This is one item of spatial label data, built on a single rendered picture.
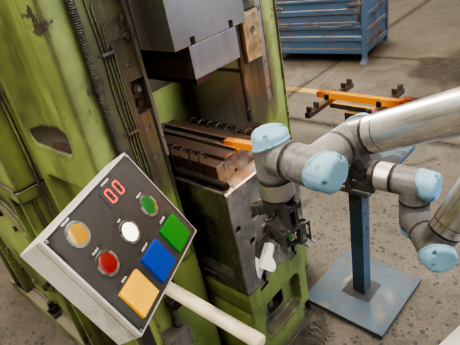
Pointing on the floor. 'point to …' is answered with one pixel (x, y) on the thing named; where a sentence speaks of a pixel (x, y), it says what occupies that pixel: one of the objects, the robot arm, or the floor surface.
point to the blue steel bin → (332, 26)
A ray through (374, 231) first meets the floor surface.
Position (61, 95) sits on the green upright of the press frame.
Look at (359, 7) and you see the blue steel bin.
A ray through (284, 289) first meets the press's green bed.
